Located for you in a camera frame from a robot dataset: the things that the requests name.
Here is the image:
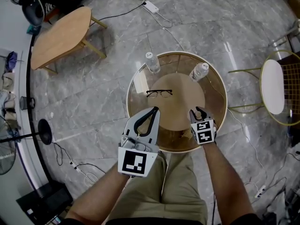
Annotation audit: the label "black equipment case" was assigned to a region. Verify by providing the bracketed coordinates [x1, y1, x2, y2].
[15, 180, 73, 225]

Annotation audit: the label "teal storage box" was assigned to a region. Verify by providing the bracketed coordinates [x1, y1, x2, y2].
[26, 24, 39, 35]

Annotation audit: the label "oval wooden low table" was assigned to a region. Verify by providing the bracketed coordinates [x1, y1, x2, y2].
[30, 6, 108, 75]

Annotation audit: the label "gold wire chair white seat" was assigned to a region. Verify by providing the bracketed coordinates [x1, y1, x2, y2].
[228, 50, 300, 127]

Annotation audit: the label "large cardboard box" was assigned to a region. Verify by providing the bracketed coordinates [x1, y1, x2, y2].
[287, 0, 300, 14]

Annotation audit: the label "black power cable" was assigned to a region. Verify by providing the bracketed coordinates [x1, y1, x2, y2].
[97, 1, 147, 23]

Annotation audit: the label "black mesh waste basket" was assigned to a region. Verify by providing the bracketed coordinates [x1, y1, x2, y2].
[19, 96, 36, 111]

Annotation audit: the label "person's right forearm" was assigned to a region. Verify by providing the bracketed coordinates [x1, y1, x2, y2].
[202, 141, 255, 220]

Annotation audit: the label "purple bag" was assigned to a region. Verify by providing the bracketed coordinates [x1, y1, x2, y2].
[6, 51, 18, 71]

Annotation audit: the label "person's black shirt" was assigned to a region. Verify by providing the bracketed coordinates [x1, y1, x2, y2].
[62, 212, 262, 225]

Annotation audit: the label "black rimmed eyeglasses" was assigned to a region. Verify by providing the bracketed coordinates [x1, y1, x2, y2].
[145, 89, 173, 99]

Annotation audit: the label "black standing fan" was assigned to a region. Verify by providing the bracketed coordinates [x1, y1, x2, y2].
[0, 115, 53, 175]

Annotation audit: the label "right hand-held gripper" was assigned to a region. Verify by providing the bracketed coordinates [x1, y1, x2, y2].
[188, 106, 218, 145]

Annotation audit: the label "large white power strip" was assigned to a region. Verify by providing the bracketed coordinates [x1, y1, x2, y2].
[142, 0, 159, 14]

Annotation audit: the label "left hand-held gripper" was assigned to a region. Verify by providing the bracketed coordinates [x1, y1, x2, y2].
[117, 106, 161, 178]

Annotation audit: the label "curved back metal chair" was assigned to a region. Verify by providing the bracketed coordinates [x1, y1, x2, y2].
[273, 19, 300, 48]

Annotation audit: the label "person's left forearm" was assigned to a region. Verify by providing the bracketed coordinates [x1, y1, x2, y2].
[70, 170, 131, 222]

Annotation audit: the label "round glass side table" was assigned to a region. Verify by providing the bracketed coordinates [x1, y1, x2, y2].
[126, 51, 228, 154]

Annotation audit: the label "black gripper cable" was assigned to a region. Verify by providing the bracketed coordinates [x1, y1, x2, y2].
[212, 191, 216, 225]

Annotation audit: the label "clear plastic water bottle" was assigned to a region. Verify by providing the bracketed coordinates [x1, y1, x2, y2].
[188, 62, 210, 82]
[145, 52, 161, 74]

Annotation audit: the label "beige tote bag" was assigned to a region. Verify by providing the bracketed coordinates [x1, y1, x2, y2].
[1, 72, 16, 89]

